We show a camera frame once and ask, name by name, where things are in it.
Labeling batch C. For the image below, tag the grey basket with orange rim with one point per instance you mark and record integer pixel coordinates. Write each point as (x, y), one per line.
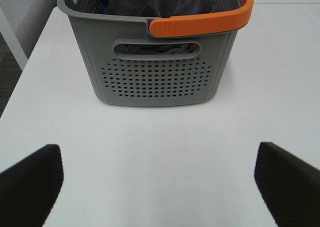
(155, 62)

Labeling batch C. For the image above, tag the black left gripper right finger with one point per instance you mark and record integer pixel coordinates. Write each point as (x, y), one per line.
(289, 186)

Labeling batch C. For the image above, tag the white table leg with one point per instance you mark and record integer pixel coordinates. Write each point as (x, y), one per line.
(12, 41)

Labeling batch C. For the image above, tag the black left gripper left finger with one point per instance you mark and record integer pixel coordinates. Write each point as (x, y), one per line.
(30, 188)

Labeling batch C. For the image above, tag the dark grey towel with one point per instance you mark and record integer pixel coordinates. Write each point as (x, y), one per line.
(154, 9)

